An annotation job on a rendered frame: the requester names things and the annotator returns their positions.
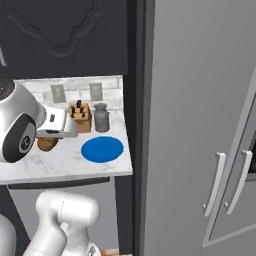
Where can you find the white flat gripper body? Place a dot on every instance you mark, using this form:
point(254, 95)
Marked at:
point(71, 126)

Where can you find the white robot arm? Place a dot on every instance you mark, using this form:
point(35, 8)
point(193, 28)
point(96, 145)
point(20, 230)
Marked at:
point(20, 113)

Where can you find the blue round plate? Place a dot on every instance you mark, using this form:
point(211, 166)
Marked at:
point(102, 149)

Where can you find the wooden knife block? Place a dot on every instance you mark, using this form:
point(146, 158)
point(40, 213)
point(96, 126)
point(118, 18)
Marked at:
point(84, 122)

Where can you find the brown round food item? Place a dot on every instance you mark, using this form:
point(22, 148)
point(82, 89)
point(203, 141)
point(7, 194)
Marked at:
point(47, 144)

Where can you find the grey lidded jar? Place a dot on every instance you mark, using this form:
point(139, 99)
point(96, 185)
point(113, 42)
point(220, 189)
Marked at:
point(101, 118)

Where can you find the dark tall side panel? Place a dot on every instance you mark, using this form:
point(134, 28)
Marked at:
point(136, 100)

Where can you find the dark upper cupboard door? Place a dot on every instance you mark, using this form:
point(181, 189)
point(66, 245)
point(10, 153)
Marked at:
point(66, 36)

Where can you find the grey fridge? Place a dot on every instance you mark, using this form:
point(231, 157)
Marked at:
point(186, 100)

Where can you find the grey wall socket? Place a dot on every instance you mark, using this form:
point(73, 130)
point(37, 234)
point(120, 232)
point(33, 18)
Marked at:
point(58, 93)
point(96, 91)

